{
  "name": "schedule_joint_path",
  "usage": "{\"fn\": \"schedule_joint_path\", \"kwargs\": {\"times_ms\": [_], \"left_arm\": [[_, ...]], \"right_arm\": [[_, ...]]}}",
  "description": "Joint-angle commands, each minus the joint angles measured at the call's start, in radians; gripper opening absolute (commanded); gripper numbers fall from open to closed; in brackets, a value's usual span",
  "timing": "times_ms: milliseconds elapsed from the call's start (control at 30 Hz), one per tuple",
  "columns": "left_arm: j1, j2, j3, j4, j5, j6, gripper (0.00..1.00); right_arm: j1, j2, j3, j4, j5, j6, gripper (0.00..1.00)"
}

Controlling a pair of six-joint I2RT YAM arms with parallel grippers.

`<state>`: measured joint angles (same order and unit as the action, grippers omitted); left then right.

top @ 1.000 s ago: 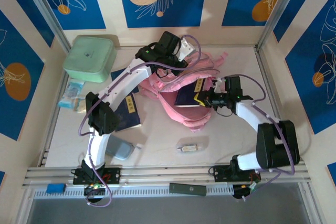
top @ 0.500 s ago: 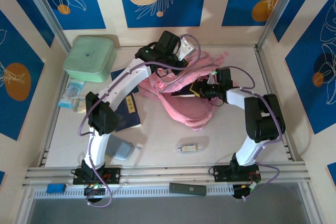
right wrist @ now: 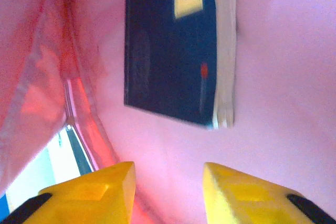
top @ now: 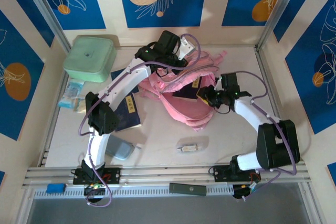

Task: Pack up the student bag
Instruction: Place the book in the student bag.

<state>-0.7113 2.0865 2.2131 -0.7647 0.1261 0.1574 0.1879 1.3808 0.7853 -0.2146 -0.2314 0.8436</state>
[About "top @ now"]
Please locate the pink student backpack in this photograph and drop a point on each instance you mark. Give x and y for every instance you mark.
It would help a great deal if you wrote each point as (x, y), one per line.
(183, 113)

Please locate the grey pencil case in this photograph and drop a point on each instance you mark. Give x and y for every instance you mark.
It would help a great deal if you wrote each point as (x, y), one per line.
(120, 149)

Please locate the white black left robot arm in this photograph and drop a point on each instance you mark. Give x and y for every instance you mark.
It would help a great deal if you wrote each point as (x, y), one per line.
(131, 77)

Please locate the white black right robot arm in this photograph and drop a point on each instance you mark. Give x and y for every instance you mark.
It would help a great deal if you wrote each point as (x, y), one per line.
(246, 113)

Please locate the clear pouch with pens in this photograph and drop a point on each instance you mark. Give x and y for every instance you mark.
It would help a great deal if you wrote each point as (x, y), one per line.
(191, 145)

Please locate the mint green square case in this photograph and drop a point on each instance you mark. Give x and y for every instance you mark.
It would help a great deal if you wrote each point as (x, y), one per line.
(89, 58)

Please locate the small circuit board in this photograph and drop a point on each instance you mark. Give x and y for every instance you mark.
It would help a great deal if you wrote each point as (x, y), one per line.
(94, 187)
(246, 188)

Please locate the dark bar-shaped device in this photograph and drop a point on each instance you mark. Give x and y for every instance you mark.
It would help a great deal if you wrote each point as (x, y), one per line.
(187, 189)

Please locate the beige snack packet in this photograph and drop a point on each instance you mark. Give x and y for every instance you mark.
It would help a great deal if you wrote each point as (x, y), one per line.
(80, 104)

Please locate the blue block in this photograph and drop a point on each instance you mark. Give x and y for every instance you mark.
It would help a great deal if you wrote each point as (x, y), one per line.
(55, 188)

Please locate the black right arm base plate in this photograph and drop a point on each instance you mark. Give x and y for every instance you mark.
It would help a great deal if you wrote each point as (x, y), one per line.
(220, 172)

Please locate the aluminium front rail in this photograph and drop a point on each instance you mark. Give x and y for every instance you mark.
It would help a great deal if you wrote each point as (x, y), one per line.
(162, 174)

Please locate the aluminium frame post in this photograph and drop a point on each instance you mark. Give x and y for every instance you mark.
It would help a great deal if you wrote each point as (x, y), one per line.
(281, 11)
(44, 9)

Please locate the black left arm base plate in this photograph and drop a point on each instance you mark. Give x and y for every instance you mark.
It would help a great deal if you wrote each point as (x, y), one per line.
(113, 175)

